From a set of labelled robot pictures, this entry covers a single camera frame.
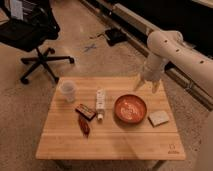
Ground clear plastic cup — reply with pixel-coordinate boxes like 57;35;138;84
59;80;76;102

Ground dark rectangular box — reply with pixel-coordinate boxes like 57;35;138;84
75;104;96;121

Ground wooden table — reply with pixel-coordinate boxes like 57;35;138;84
36;77;186;161

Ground beige sponge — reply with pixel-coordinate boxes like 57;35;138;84
148;111;169;127

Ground black office chair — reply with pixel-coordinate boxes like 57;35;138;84
0;0;75;84

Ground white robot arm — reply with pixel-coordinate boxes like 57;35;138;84
134;30;213;97

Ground white tube with cap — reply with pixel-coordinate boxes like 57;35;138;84
96;89;105;121

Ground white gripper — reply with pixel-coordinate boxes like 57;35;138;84
133;54;167;93

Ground orange bowl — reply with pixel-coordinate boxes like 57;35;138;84
114;94;147;124

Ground black bag on floor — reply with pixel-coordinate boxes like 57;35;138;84
105;28;127;46

